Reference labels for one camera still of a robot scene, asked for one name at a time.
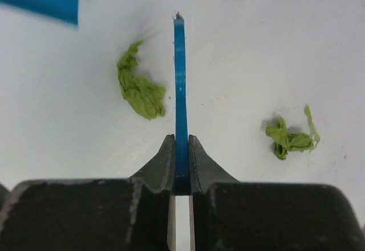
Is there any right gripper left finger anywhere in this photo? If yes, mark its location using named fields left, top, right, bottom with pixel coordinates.
left=1, top=135, right=176, bottom=250

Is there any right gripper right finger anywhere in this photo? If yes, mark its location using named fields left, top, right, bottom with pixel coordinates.
left=189, top=135, right=364, bottom=250

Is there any blue hand brush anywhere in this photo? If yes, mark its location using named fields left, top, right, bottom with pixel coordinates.
left=173, top=13, right=190, bottom=196

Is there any green paper scrap right cluster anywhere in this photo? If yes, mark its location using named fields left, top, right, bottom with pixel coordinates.
left=265, top=105, right=321, bottom=160

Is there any green paper scrap far corner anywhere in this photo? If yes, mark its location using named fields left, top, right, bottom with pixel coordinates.
left=117, top=41, right=166, bottom=120

